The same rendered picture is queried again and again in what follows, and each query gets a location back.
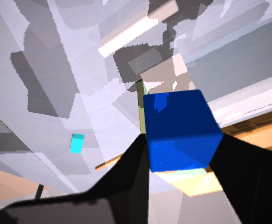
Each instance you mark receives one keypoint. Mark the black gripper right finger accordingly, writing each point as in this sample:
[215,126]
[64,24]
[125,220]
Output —
[244,172]

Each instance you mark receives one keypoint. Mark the small cyan block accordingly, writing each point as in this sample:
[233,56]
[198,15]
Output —
[77,141]

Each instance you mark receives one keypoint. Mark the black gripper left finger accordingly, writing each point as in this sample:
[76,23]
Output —
[121,196]

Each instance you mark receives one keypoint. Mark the tan long thin bar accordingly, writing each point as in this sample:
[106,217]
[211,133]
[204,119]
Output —
[108,162]

